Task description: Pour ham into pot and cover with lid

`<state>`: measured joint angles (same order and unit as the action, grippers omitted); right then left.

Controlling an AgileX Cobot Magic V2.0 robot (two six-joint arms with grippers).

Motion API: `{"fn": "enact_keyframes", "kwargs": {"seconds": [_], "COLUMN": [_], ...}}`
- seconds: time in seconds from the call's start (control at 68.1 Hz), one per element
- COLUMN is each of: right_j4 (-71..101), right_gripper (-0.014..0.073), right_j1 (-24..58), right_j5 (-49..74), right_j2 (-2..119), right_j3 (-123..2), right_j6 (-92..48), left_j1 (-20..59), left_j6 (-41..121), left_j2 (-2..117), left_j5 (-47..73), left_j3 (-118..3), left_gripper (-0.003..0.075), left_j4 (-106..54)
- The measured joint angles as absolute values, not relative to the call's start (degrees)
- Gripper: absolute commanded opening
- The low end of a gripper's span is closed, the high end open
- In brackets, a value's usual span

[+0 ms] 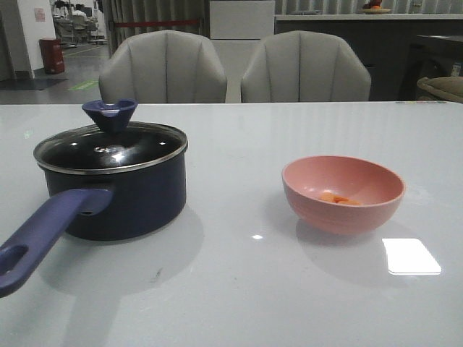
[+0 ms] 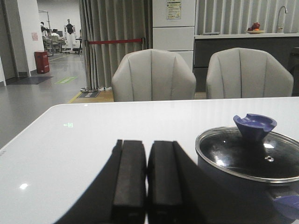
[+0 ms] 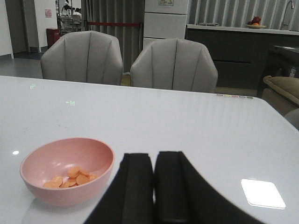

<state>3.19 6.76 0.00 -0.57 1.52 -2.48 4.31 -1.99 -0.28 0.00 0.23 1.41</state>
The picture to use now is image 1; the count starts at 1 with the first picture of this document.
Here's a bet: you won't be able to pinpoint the dark blue saucepan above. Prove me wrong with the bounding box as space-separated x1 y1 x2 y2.
0 121 189 299

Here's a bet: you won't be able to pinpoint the glass lid blue knob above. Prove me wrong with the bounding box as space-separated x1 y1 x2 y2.
33 98 187 175

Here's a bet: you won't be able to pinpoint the left beige chair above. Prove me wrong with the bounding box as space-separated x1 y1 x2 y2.
98 30 227 103

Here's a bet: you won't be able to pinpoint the beige cushion seat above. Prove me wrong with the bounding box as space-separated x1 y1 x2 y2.
417 77 462 103

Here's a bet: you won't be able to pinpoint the orange ham slices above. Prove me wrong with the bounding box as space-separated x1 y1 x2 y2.
319 192 362 206

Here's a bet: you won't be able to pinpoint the beige chair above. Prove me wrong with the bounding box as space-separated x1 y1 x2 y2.
98 30 227 103
240 30 371 103

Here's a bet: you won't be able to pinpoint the pink plastic bowl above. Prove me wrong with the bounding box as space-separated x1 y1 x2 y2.
281 155 406 235

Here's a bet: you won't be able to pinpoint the red trash bin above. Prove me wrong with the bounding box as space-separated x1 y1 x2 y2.
39 38 65 74

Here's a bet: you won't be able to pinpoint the right beige chair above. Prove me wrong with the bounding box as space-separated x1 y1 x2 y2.
240 30 371 103

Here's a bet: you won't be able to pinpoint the white cabinet box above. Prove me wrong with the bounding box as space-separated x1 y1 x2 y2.
209 1 275 40

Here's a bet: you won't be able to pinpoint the dark counter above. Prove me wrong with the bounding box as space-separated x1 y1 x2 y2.
275 14 462 101

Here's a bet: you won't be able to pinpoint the fruit plate on counter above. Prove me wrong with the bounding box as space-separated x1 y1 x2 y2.
362 0 391 14

